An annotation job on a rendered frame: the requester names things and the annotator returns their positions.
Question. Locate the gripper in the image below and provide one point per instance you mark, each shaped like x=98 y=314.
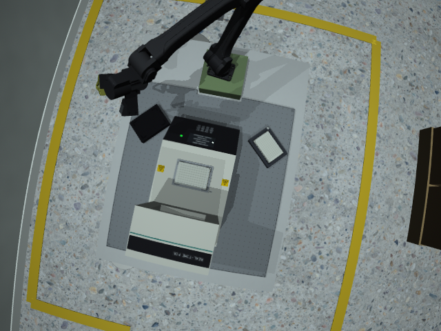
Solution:
x=99 y=85

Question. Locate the white thermal cycler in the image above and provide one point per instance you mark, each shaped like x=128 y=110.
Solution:
x=183 y=230

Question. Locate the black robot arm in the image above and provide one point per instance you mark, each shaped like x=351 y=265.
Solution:
x=142 y=69

